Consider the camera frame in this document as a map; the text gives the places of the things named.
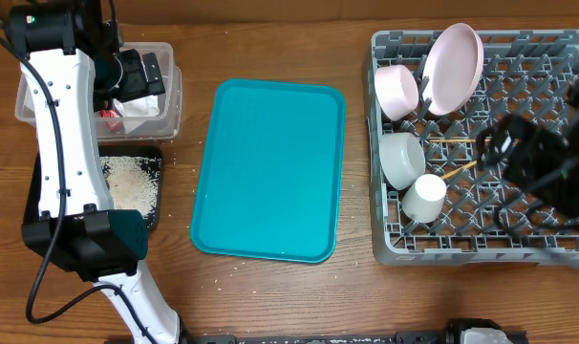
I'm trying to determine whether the grey dishwasher rack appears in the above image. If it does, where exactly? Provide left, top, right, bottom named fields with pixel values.
left=363, top=31, right=579, bottom=266

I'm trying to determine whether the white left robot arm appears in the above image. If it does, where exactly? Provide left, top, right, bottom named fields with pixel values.
left=0, top=1, right=191, bottom=343

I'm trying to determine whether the wooden chopstick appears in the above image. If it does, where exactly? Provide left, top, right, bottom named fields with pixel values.
left=441, top=161, right=477, bottom=180
left=428, top=138, right=492, bottom=144

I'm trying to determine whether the red candy wrapper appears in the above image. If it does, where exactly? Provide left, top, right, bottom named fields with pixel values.
left=99, top=109, right=123, bottom=133

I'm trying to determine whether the large white pink-rimmed plate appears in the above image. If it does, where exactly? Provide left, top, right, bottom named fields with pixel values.
left=422, top=23, right=484, bottom=116

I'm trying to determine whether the white napkin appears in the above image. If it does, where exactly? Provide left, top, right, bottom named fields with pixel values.
left=113, top=96, right=160, bottom=134

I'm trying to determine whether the teal serving tray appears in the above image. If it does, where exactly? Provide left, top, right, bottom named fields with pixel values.
left=190, top=78, right=346, bottom=264

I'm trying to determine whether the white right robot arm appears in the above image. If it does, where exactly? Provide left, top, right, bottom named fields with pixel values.
left=476, top=84, right=579, bottom=231

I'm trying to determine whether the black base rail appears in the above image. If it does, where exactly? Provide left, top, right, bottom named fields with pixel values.
left=181, top=318, right=529, bottom=344

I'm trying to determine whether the leftover white rice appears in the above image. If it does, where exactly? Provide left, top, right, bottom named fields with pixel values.
left=100, top=156, right=160, bottom=219

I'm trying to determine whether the grey bowl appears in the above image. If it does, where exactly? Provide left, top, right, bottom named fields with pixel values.
left=379, top=133, right=425, bottom=190

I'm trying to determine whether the clear plastic waste bin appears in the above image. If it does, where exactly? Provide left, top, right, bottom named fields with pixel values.
left=30, top=42, right=182, bottom=145

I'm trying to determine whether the white paper cup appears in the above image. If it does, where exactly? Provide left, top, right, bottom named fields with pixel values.
left=401, top=174, right=446, bottom=223

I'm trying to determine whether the black food waste tray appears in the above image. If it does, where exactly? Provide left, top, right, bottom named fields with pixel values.
left=22, top=144, right=165, bottom=232

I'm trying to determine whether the small pink bowl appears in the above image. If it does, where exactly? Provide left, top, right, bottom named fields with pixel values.
left=374, top=65, right=419, bottom=121

